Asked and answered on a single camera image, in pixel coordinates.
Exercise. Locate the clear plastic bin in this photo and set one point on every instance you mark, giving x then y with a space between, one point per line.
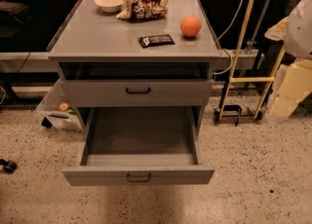
49 109

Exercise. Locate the black caster wheel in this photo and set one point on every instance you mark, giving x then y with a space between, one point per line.
8 166

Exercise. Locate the black bag on shelf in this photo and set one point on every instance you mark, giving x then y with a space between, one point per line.
13 11

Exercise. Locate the grey drawer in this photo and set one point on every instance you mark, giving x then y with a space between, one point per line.
125 93
139 146

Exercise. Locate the yellow hand truck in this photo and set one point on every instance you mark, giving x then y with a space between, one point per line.
257 115

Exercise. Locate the grey drawer cabinet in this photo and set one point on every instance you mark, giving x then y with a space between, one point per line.
94 46

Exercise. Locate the white ceramic bowl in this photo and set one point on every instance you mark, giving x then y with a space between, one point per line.
110 6

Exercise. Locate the black snack bar wrapper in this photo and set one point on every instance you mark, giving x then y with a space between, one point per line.
156 40

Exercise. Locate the brown chip bag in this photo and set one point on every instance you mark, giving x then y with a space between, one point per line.
143 9

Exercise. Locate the red apple in bin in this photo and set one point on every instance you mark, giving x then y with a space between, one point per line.
63 107

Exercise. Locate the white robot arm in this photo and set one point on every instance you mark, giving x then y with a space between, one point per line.
295 31

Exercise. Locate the orange fruit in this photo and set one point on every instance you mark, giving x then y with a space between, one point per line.
190 26

